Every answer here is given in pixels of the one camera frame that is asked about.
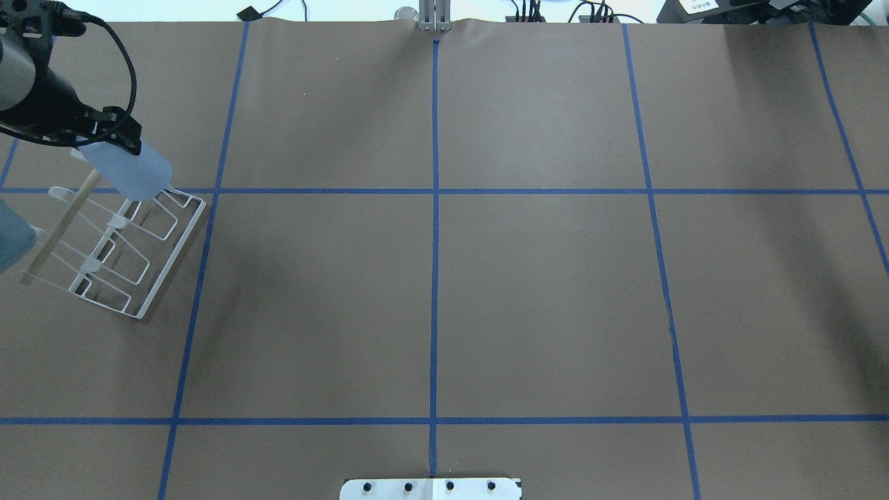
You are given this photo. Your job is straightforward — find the light blue plastic cup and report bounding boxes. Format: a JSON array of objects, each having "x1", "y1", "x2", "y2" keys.
[{"x1": 77, "y1": 142, "x2": 174, "y2": 201}]

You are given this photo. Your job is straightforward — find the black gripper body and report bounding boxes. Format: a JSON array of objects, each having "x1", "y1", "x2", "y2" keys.
[{"x1": 2, "y1": 70, "x2": 119, "y2": 148}]

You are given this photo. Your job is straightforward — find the black power adapter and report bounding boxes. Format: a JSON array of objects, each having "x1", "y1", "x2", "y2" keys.
[{"x1": 236, "y1": 6, "x2": 263, "y2": 22}]

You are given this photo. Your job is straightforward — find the aluminium frame post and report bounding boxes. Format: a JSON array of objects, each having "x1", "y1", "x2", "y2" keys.
[{"x1": 417, "y1": 0, "x2": 453, "y2": 33}]

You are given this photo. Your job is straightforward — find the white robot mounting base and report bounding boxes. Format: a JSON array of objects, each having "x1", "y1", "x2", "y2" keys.
[{"x1": 339, "y1": 477, "x2": 524, "y2": 499}]

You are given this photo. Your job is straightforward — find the white wire cup holder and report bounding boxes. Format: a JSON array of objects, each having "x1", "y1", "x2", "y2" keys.
[{"x1": 20, "y1": 151, "x2": 208, "y2": 319}]

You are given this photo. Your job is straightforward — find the black devices at table corner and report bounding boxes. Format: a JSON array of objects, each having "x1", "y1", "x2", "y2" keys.
[{"x1": 656, "y1": 1, "x2": 871, "y2": 26}]

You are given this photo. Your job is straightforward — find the black cables at table edge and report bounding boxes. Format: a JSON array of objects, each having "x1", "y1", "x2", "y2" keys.
[{"x1": 504, "y1": 0, "x2": 647, "y2": 24}]

